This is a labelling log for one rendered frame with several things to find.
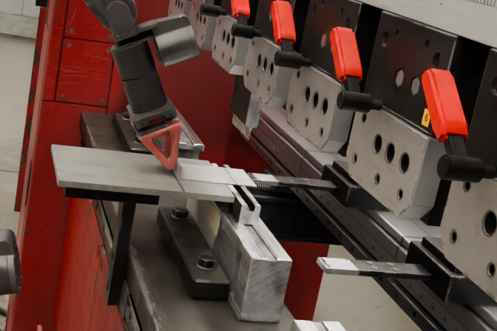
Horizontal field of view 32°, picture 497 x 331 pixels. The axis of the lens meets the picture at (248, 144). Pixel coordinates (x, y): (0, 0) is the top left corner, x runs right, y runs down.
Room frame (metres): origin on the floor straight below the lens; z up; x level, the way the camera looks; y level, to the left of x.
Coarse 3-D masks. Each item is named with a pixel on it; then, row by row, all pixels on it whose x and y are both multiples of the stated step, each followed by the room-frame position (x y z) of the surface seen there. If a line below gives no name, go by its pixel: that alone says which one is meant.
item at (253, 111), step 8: (240, 80) 1.34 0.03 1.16; (240, 88) 1.34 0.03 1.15; (232, 96) 1.37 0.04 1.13; (240, 96) 1.33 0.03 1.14; (248, 96) 1.29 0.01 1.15; (232, 104) 1.36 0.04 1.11; (240, 104) 1.32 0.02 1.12; (248, 104) 1.28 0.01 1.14; (256, 104) 1.28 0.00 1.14; (232, 112) 1.36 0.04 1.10; (240, 112) 1.31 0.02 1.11; (248, 112) 1.28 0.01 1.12; (256, 112) 1.29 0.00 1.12; (232, 120) 1.38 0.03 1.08; (240, 120) 1.31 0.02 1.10; (248, 120) 1.28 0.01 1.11; (256, 120) 1.29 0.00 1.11; (240, 128) 1.33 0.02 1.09; (248, 128) 1.29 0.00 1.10; (248, 136) 1.28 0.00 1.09
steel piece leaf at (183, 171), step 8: (176, 168) 1.29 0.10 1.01; (184, 168) 1.33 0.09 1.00; (192, 168) 1.34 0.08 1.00; (200, 168) 1.35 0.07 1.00; (208, 168) 1.36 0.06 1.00; (216, 168) 1.36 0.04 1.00; (224, 168) 1.37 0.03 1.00; (176, 176) 1.28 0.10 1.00; (184, 176) 1.29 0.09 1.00; (192, 176) 1.30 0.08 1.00; (200, 176) 1.31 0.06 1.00; (208, 176) 1.31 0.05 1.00; (216, 176) 1.32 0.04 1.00; (224, 176) 1.33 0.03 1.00; (232, 184) 1.30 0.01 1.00
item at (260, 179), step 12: (324, 168) 1.45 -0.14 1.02; (336, 168) 1.43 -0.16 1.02; (252, 180) 1.34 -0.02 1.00; (264, 180) 1.34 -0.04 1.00; (276, 180) 1.35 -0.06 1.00; (288, 180) 1.37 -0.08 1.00; (300, 180) 1.38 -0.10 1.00; (312, 180) 1.40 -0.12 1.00; (324, 180) 1.41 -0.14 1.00; (336, 180) 1.40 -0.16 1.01; (348, 180) 1.37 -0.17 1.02; (336, 192) 1.39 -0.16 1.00; (348, 192) 1.34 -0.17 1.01; (360, 192) 1.35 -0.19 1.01; (348, 204) 1.35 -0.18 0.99; (360, 204) 1.35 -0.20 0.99; (372, 204) 1.36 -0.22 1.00
